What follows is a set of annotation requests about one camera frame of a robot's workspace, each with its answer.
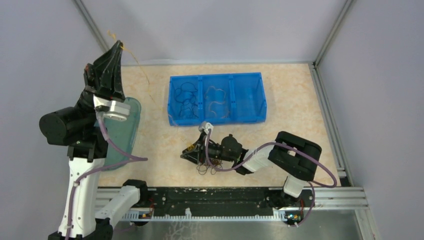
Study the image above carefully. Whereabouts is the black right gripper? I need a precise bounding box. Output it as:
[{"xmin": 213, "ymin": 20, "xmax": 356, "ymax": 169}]
[{"xmin": 180, "ymin": 133, "xmax": 235, "ymax": 165}]

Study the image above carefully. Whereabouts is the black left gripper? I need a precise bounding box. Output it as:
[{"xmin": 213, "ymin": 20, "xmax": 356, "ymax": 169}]
[{"xmin": 74, "ymin": 39, "xmax": 126, "ymax": 129}]

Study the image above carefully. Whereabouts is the brown wire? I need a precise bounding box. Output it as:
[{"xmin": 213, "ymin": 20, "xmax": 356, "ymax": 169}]
[{"xmin": 196, "ymin": 158, "xmax": 223, "ymax": 176}]

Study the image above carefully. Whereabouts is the yellow wire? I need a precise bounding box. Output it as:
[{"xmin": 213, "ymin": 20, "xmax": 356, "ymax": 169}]
[
  {"xmin": 203, "ymin": 86, "xmax": 231, "ymax": 119},
  {"xmin": 106, "ymin": 29, "xmax": 157, "ymax": 104}
]

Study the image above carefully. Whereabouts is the blue wire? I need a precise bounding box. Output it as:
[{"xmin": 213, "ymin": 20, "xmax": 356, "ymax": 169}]
[{"xmin": 174, "ymin": 81, "xmax": 200, "ymax": 120}]

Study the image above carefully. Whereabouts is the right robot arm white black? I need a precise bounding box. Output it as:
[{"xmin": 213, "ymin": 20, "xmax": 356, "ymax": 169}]
[{"xmin": 180, "ymin": 130, "xmax": 322, "ymax": 207}]

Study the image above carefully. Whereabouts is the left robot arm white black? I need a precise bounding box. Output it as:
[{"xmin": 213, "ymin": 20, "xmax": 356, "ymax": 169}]
[{"xmin": 39, "ymin": 40, "xmax": 150, "ymax": 240}]

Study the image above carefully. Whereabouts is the teal translucent plastic basin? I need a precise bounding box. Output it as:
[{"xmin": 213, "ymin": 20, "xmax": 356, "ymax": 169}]
[{"xmin": 104, "ymin": 97, "xmax": 142, "ymax": 167}]

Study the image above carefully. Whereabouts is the blue plastic divided bin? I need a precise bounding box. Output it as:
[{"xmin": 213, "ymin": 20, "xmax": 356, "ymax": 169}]
[{"xmin": 167, "ymin": 72, "xmax": 268, "ymax": 127}]

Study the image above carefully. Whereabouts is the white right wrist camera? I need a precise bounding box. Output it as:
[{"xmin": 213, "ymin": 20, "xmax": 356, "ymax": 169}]
[{"xmin": 198, "ymin": 121, "xmax": 214, "ymax": 135}]

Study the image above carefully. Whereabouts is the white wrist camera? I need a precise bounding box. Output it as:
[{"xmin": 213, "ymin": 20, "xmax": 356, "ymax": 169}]
[
  {"xmin": 93, "ymin": 95, "xmax": 131, "ymax": 122},
  {"xmin": 198, "ymin": 121, "xmax": 214, "ymax": 135}
]

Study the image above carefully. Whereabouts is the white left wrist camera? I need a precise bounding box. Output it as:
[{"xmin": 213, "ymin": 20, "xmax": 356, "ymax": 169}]
[{"xmin": 93, "ymin": 95, "xmax": 131, "ymax": 122}]

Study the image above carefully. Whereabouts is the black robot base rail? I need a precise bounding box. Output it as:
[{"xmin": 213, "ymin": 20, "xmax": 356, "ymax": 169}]
[{"xmin": 99, "ymin": 186, "xmax": 369, "ymax": 223}]

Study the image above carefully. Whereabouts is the aluminium frame post left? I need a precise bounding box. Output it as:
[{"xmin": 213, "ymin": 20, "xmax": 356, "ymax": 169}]
[{"xmin": 72, "ymin": 0, "xmax": 112, "ymax": 54}]

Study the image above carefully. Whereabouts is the aluminium frame post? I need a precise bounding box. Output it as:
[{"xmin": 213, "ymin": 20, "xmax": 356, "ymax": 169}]
[
  {"xmin": 72, "ymin": 0, "xmax": 112, "ymax": 54},
  {"xmin": 313, "ymin": 0, "xmax": 357, "ymax": 69}
]

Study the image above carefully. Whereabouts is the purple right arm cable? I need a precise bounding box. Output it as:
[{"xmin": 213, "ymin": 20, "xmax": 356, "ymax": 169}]
[{"xmin": 204, "ymin": 127, "xmax": 338, "ymax": 228}]

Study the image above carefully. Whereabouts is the aluminium frame post right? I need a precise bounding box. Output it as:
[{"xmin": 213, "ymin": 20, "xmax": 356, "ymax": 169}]
[{"xmin": 313, "ymin": 0, "xmax": 357, "ymax": 69}]

